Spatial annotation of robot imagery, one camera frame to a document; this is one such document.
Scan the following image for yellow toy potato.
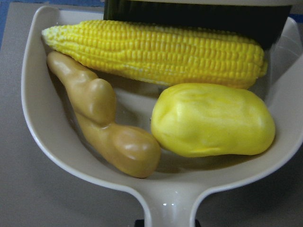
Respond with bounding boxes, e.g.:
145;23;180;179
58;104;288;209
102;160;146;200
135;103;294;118
151;83;276;157

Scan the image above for tan toy ginger root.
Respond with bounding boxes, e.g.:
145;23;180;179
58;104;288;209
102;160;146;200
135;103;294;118
47;52;161;178

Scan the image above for yellow toy corn cob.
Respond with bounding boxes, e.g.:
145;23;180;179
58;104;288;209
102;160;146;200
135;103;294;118
42;20;268;89

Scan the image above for beige plastic dustpan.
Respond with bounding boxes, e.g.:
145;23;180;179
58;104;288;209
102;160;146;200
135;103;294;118
21;6;303;227

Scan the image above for beige hand brush black bristles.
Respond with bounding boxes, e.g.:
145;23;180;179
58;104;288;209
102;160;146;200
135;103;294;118
104;0;292;49

